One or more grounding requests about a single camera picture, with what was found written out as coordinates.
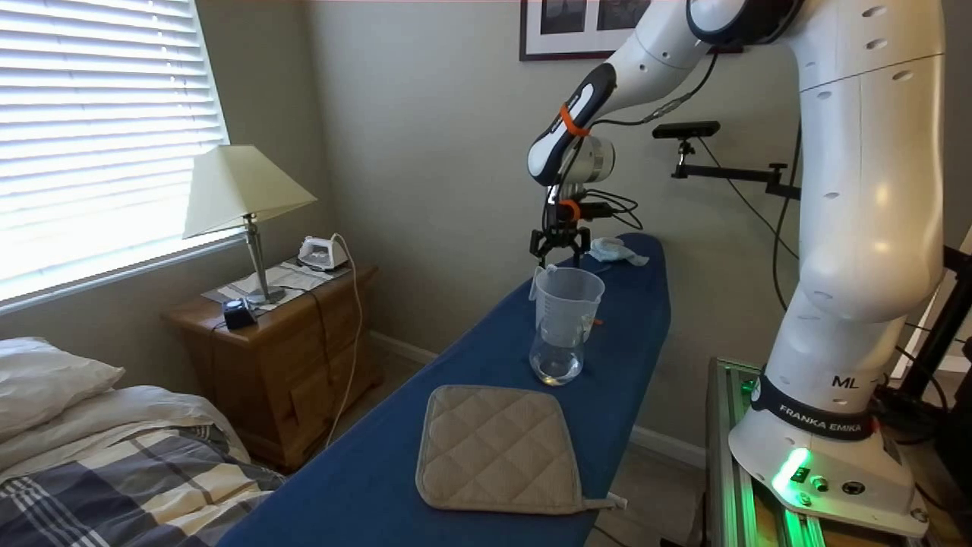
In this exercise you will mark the white window blinds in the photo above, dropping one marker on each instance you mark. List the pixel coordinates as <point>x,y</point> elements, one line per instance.
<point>100,121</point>

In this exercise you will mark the aluminium robot base platform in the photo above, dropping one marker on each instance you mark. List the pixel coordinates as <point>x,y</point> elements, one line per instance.
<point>738,476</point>

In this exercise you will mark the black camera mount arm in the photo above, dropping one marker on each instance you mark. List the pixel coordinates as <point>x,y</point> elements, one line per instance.
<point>738,174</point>

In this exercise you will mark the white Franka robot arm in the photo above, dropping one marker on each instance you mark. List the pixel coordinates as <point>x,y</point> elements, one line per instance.
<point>871,202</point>

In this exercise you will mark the white terry towel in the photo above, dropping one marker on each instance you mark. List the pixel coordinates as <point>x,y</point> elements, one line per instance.
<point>614,249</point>

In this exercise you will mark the black framed wall picture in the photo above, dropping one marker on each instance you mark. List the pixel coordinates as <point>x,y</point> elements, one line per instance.
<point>577,24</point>

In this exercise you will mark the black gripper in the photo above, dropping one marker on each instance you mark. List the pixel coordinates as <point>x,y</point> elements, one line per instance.
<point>563,220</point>

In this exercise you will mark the small white device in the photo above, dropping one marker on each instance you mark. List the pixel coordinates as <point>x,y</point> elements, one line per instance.
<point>323,254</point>

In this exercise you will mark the white pillow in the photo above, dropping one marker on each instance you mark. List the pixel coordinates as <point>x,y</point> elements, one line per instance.
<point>48,382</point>

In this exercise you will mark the bed with plaid blanket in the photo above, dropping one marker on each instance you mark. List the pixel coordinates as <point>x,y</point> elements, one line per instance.
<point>100,487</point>

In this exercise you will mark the translucent plastic measuring cup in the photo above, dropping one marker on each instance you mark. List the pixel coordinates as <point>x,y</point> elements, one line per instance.
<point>567,299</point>

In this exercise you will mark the small black alarm clock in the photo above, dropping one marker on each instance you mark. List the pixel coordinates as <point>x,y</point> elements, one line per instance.
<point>237,313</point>

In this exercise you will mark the wooden nightstand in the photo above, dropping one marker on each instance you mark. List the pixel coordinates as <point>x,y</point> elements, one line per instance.
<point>275,364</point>

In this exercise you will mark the table lamp with beige shade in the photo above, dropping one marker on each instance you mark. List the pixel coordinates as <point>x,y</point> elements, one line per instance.
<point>244,182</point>

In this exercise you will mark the black stereo camera bar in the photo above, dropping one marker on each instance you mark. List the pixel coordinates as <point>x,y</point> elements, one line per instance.
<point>686,127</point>

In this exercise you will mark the blue ironing board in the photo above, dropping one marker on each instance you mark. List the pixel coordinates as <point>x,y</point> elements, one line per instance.
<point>404,352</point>

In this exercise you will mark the beige quilted pot holder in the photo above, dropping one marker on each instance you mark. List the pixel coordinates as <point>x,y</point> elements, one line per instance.
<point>496,445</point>

